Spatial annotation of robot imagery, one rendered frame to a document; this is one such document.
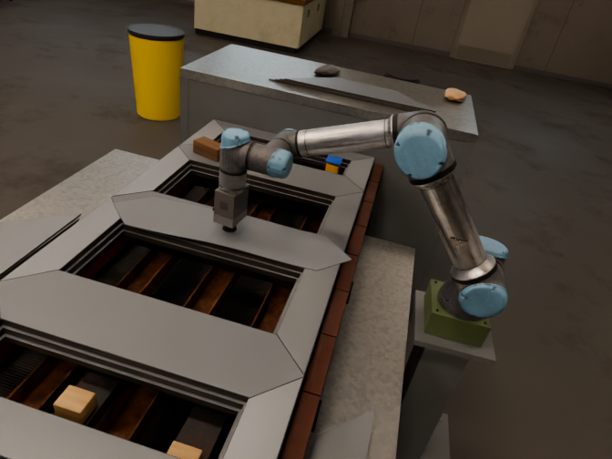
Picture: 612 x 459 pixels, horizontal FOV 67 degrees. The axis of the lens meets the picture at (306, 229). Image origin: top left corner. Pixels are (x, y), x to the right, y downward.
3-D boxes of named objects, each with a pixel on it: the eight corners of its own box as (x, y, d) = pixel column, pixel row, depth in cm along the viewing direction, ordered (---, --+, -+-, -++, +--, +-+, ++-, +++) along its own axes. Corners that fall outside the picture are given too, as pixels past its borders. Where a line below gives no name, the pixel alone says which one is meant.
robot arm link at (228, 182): (213, 170, 125) (229, 160, 132) (213, 185, 128) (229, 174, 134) (238, 178, 123) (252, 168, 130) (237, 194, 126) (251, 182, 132)
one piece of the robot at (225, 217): (223, 164, 134) (220, 211, 143) (205, 175, 126) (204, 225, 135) (252, 173, 131) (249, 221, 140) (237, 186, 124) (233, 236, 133)
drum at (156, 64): (193, 112, 445) (194, 31, 405) (168, 127, 407) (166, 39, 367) (150, 100, 452) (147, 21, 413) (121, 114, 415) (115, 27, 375)
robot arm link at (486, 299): (510, 285, 128) (438, 103, 111) (515, 319, 115) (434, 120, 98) (467, 295, 133) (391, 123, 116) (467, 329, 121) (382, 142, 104)
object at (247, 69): (179, 76, 206) (179, 67, 204) (230, 51, 256) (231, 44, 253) (474, 144, 189) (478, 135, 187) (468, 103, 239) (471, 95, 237)
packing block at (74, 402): (55, 416, 92) (52, 403, 90) (72, 396, 96) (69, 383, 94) (82, 425, 92) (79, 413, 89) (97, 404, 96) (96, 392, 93)
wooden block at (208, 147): (192, 151, 178) (192, 139, 176) (203, 147, 183) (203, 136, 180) (217, 162, 174) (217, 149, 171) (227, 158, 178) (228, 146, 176)
